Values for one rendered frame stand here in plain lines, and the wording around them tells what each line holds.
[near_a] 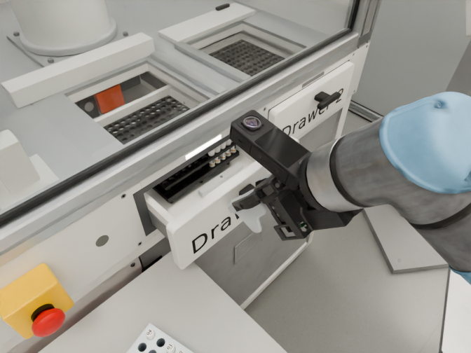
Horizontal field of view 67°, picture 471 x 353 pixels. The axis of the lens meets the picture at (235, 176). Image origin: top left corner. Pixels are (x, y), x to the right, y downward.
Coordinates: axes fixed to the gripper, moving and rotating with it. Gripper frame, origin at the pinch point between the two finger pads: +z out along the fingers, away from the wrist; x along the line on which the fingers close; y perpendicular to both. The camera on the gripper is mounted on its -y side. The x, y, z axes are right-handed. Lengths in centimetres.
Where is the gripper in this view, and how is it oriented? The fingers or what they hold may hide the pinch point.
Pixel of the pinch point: (244, 193)
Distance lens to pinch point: 56.3
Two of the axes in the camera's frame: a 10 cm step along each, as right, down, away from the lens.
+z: -4.0, 2.1, 8.9
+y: 5.5, 8.3, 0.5
